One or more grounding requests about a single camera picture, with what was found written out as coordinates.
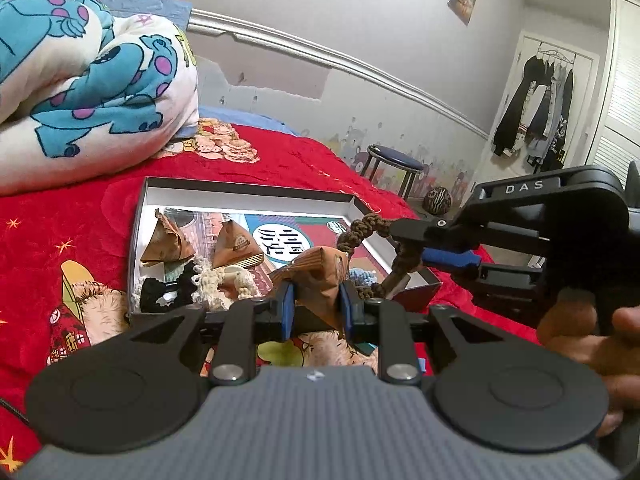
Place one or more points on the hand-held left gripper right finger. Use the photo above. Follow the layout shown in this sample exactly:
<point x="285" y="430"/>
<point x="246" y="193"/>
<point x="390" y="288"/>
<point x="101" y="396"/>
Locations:
<point x="348" y="308"/>

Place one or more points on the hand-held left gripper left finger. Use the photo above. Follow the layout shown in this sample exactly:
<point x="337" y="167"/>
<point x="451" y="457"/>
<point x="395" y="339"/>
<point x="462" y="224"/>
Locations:
<point x="286" y="310"/>

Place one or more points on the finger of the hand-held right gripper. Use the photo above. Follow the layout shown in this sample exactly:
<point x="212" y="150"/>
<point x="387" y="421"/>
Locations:
<point x="450" y="260"/>
<point x="425" y="232"/>

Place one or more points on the blue crocheted scrunchie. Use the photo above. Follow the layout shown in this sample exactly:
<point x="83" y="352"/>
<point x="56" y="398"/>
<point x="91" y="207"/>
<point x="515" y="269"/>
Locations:
<point x="362" y="275"/>

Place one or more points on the brown triangular snack packet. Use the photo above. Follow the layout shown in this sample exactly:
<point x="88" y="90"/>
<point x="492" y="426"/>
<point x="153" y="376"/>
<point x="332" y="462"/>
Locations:
<point x="315" y="280"/>
<point x="167" y="240"/>
<point x="235" y="245"/>

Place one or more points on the shallow black cardboard box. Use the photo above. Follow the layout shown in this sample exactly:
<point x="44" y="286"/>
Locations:
<point x="225" y="195"/>

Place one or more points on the person's right hand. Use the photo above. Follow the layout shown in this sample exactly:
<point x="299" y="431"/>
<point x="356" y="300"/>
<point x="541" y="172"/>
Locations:
<point x="575" y="332"/>

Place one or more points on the patterned brown ball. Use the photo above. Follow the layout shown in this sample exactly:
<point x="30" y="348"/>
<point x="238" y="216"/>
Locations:
<point x="437" y="200"/>

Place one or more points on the printed picture card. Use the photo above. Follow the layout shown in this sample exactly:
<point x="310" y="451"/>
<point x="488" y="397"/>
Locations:
<point x="285" y="240"/>

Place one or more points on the beige crocheted scrunchie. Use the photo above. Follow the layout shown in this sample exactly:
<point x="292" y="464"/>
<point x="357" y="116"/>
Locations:
<point x="220" y="285"/>

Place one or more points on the round black stool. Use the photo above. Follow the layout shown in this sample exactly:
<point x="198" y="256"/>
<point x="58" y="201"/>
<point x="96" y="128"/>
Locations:
<point x="395" y="157"/>

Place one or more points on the black scrunchie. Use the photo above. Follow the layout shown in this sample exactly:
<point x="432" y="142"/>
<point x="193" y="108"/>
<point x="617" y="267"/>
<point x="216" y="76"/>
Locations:
<point x="160" y="292"/>

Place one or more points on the row of hanging clothes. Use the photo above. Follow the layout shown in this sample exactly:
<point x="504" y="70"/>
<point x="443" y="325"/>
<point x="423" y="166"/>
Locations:
<point x="520" y="105"/>

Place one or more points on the white louvered closet door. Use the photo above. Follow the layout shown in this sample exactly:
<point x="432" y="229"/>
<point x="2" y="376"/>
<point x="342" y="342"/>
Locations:
<point x="625" y="85"/>

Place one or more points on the red printed blanket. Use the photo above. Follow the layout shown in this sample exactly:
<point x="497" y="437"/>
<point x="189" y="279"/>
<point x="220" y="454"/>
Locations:
<point x="75" y="210"/>

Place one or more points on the cartoon monster printed blanket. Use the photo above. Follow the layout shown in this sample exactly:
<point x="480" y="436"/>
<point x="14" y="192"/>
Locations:
<point x="100" y="85"/>

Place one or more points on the blue pillow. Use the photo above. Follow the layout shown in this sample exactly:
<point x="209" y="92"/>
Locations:
<point x="150" y="7"/>

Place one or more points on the silver bed headboard rail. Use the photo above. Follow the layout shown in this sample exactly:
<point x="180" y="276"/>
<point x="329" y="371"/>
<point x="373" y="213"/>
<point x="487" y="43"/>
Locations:
<point x="300" y="50"/>

